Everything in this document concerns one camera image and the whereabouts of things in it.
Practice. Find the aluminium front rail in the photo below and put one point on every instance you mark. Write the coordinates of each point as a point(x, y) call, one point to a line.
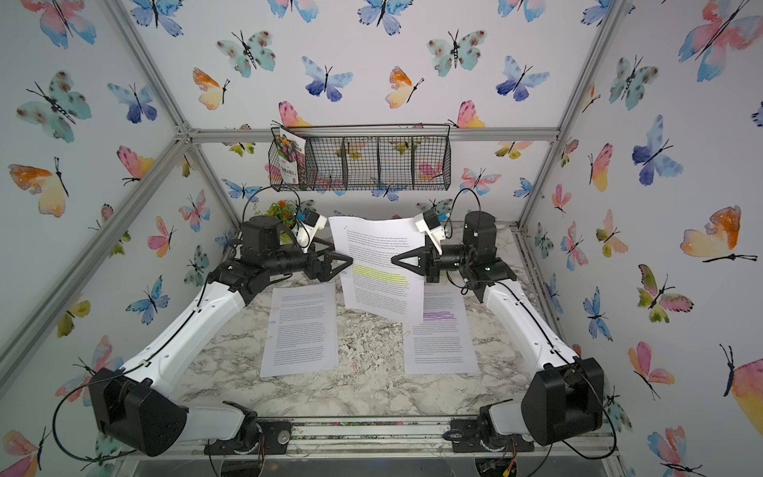
point(410, 436)

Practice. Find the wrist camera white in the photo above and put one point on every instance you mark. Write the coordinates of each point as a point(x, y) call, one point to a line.
point(428, 223)
point(307, 226)

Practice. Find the colourful seed packet booklet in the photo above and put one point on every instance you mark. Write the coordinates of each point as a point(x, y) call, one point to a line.
point(291, 156)

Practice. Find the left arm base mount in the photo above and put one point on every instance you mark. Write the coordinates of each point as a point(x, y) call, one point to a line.
point(263, 438)

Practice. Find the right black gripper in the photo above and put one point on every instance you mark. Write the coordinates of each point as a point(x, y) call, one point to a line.
point(432, 268)

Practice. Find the document with purple highlight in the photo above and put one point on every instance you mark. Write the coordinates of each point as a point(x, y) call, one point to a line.
point(441, 342)

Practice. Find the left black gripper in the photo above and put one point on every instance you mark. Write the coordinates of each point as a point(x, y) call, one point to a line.
point(312, 269)

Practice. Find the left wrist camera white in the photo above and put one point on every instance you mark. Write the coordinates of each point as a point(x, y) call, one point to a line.
point(307, 226)

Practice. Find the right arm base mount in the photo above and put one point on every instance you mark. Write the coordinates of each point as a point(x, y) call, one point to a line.
point(475, 434)

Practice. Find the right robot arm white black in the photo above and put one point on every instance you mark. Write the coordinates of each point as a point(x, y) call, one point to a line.
point(565, 397)

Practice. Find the artificial flower plant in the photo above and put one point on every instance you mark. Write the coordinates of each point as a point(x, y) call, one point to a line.
point(285, 211)

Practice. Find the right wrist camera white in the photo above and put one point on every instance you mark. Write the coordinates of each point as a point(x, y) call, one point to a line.
point(428, 223)

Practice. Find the document with green highlight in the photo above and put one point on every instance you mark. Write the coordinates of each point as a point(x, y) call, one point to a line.
point(372, 283)

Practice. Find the black wire basket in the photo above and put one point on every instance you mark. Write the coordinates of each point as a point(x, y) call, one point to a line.
point(386, 158)

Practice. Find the plain text document left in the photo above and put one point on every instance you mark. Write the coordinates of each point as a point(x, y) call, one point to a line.
point(302, 334)

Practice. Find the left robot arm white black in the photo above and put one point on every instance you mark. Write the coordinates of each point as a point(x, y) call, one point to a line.
point(132, 404)

